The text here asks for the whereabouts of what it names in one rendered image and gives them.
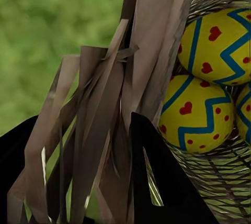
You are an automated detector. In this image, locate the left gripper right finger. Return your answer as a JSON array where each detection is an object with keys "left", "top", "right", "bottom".
[{"left": 131, "top": 112, "right": 220, "bottom": 224}]

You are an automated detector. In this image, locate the wicker basket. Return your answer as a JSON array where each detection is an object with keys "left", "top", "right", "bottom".
[{"left": 7, "top": 0, "right": 251, "bottom": 224}]

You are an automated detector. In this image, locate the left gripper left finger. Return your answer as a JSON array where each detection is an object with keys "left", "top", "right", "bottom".
[{"left": 0, "top": 116, "right": 38, "bottom": 224}]

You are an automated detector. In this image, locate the easter egg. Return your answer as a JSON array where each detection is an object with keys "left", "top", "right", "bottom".
[
  {"left": 158, "top": 74, "right": 235, "bottom": 155},
  {"left": 234, "top": 81, "right": 251, "bottom": 147},
  {"left": 177, "top": 7, "right": 251, "bottom": 87}
]

